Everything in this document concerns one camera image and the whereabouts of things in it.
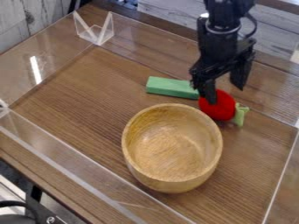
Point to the wooden bowl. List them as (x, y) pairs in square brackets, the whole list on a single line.
[(173, 146)]

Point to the clear acrylic tray walls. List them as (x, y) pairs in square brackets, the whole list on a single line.
[(72, 85)]

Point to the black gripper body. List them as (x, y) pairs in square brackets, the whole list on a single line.
[(221, 48)]

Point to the green rectangular block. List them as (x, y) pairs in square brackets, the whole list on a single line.
[(171, 87)]

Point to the red plush strawberry toy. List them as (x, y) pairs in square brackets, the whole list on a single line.
[(226, 110)]

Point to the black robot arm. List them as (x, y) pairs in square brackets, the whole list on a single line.
[(229, 13)]

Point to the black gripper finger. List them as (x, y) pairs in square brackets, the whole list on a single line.
[(206, 86), (241, 71)]

